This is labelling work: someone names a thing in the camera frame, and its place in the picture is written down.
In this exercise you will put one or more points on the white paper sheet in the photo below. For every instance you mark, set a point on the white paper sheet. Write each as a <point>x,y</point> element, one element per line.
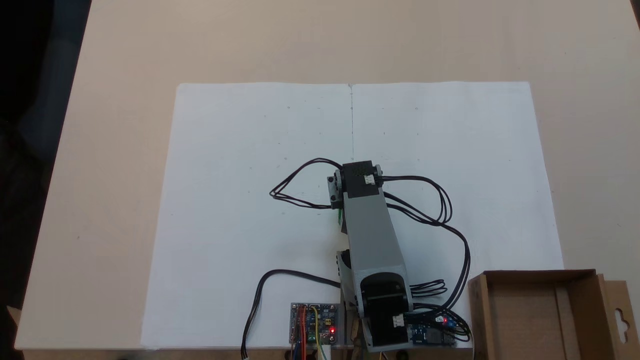
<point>240,200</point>

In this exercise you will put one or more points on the blue circuit board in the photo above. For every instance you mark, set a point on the blue circuit board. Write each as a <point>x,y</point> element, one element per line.
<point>432,334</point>

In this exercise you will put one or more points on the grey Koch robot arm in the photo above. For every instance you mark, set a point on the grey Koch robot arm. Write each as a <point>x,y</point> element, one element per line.
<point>372,235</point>

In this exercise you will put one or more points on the brown cardboard box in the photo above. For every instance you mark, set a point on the brown cardboard box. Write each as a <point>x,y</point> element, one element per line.
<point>530,320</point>

